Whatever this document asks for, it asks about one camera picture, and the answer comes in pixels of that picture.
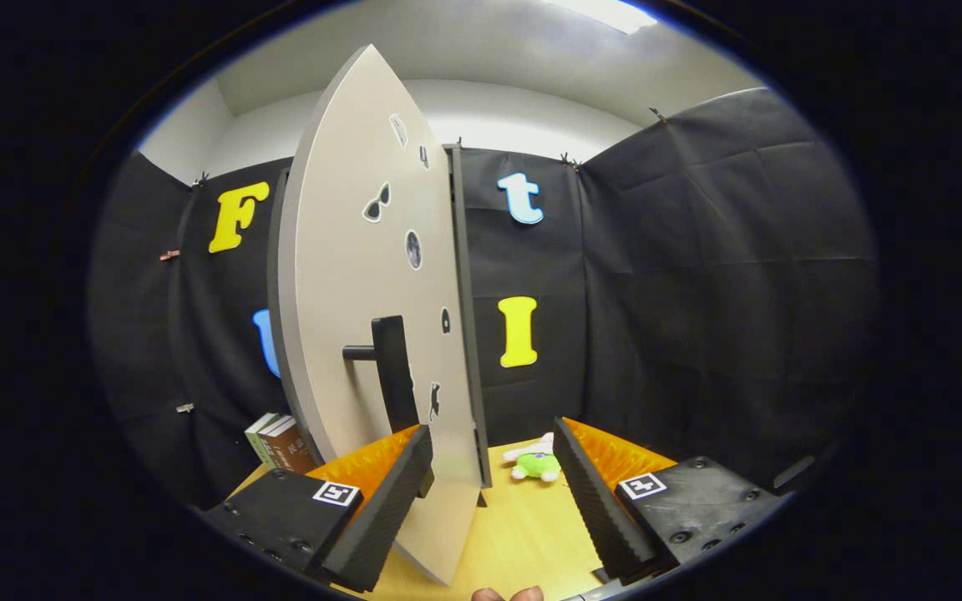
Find beige cabinet door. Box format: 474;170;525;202
276;43;486;587

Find long ceiling light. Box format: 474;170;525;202
539;0;657;34

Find green and white plush toy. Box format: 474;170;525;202
503;432;563;483

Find brown spine book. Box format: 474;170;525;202
257;415;302;472
268;417;321;475

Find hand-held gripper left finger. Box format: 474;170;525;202
201;423;434;593

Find dark grey cabinet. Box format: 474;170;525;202
266;144;494;508

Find black backdrop cloth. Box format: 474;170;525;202
87;88;878;510

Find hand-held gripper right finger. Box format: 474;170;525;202
552;417;787;585

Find black door handle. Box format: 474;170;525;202
342;315;421;435

